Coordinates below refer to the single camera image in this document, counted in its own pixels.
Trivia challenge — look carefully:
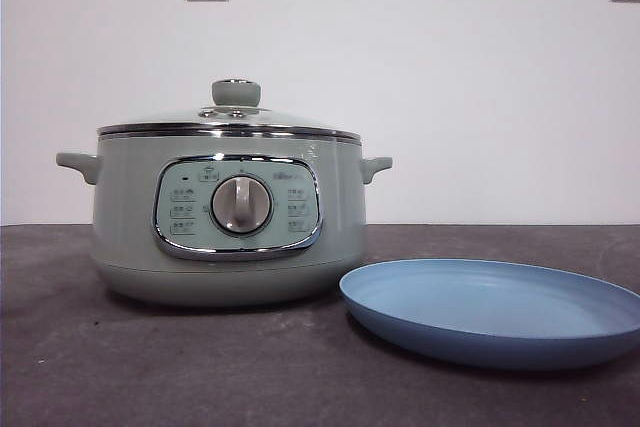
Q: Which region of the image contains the blue round plate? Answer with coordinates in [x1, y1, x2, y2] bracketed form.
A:
[338, 258, 640, 372]

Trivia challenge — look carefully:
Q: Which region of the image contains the glass lid with green knob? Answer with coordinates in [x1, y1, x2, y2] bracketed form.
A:
[96, 78, 362, 141]

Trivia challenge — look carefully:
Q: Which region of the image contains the pale green electric steamer pot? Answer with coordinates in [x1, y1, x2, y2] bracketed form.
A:
[55, 130, 394, 307]

